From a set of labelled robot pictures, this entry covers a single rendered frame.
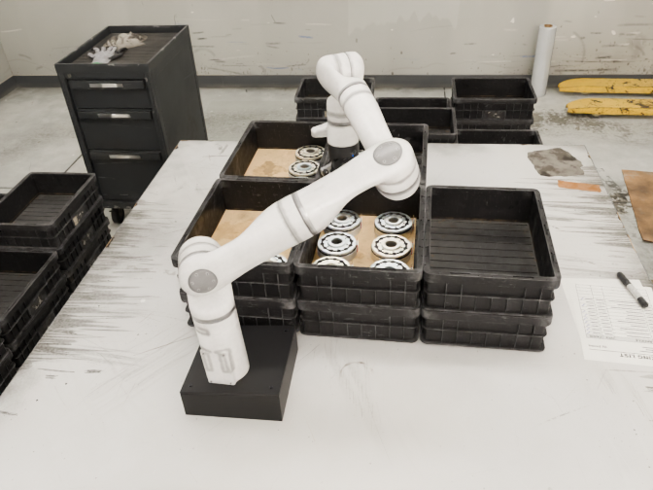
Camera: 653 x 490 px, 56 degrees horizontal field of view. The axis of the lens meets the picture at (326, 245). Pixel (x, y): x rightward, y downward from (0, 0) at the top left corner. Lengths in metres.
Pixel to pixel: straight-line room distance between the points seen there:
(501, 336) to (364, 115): 0.62
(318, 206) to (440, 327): 0.51
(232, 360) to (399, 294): 0.41
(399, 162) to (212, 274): 0.41
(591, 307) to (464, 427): 0.53
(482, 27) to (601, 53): 0.88
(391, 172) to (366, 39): 3.74
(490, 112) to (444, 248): 1.65
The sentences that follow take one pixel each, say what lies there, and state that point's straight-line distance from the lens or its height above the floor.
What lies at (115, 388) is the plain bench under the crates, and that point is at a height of 0.70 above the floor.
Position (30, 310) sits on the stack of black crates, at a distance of 2.39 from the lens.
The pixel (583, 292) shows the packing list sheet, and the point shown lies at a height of 0.70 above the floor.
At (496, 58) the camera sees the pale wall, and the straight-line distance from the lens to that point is 4.92.
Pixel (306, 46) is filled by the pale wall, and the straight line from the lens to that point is 4.90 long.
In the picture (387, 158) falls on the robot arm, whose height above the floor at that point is 1.26.
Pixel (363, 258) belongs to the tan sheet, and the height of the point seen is 0.83.
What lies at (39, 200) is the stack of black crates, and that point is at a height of 0.49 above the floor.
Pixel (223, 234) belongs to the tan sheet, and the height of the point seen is 0.83.
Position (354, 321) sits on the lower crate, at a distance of 1.51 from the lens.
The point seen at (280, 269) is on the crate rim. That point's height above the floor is 0.92.
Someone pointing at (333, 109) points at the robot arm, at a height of 1.24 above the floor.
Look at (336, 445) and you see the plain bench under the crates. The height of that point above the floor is 0.70.
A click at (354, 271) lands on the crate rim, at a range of 1.40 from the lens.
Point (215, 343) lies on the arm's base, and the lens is 1.30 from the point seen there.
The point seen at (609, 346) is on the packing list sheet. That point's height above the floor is 0.70.
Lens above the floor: 1.79
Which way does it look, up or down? 35 degrees down
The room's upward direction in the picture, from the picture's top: 3 degrees counter-clockwise
